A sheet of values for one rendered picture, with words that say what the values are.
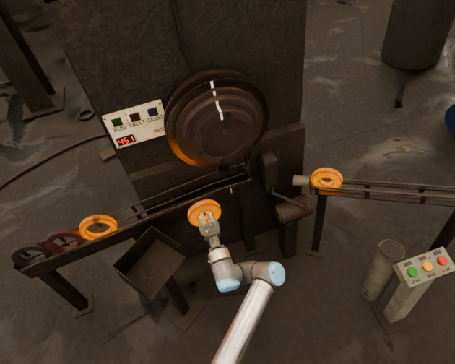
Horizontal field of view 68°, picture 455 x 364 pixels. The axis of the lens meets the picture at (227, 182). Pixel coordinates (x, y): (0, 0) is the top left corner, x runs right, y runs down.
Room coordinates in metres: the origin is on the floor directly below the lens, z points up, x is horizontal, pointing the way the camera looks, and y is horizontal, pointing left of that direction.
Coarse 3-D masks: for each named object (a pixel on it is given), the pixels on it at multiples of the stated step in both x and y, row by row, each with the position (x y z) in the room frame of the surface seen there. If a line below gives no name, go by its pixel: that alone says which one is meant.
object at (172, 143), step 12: (192, 84) 1.20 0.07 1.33; (204, 84) 1.17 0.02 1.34; (216, 84) 1.18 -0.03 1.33; (228, 84) 1.18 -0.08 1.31; (240, 84) 1.19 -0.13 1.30; (252, 84) 1.20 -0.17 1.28; (180, 96) 1.19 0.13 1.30; (192, 96) 1.16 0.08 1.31; (180, 108) 1.15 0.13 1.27; (264, 108) 1.21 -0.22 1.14; (168, 120) 1.14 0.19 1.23; (264, 120) 1.21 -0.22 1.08; (168, 132) 1.13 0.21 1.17; (180, 156) 1.14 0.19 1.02; (240, 156) 1.19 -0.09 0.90
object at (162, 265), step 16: (144, 240) 0.95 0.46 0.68; (160, 240) 0.98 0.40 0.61; (128, 256) 0.88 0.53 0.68; (144, 256) 0.91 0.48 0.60; (160, 256) 0.89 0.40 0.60; (176, 256) 0.87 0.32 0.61; (128, 272) 0.84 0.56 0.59; (144, 272) 0.83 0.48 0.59; (160, 272) 0.81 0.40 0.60; (144, 288) 0.75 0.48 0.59; (160, 288) 0.73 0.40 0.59; (176, 288) 0.84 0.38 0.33; (176, 304) 0.82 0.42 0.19; (192, 304) 0.88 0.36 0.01; (176, 320) 0.79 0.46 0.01; (192, 320) 0.78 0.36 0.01
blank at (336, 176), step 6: (318, 168) 1.14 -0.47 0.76; (324, 168) 1.12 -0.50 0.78; (330, 168) 1.11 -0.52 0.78; (318, 174) 1.11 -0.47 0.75; (324, 174) 1.09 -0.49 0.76; (330, 174) 1.08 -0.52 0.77; (336, 174) 1.07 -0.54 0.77; (312, 180) 1.12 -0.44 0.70; (318, 180) 1.10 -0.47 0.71; (336, 180) 1.07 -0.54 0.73; (330, 186) 1.08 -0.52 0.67; (336, 186) 1.07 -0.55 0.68
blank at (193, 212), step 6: (198, 204) 0.94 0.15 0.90; (204, 204) 0.93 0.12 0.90; (210, 204) 0.93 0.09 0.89; (216, 204) 0.94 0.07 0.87; (192, 210) 0.92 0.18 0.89; (198, 210) 0.92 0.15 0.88; (204, 210) 0.93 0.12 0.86; (210, 210) 0.93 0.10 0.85; (216, 210) 0.93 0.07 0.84; (192, 216) 0.91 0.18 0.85; (198, 216) 0.92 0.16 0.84; (216, 216) 0.93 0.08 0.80; (192, 222) 0.91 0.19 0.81; (198, 222) 0.92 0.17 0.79
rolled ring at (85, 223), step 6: (90, 216) 1.09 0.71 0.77; (96, 216) 1.09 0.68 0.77; (102, 216) 1.09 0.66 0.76; (108, 216) 1.11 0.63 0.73; (84, 222) 1.07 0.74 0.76; (90, 222) 1.07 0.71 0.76; (96, 222) 1.07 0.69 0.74; (102, 222) 1.07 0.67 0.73; (108, 222) 1.08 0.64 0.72; (114, 222) 1.08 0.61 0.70; (84, 228) 1.06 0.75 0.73; (114, 228) 1.08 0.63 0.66; (84, 234) 1.06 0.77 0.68; (90, 234) 1.07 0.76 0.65; (96, 234) 1.08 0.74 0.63; (102, 234) 1.08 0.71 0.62
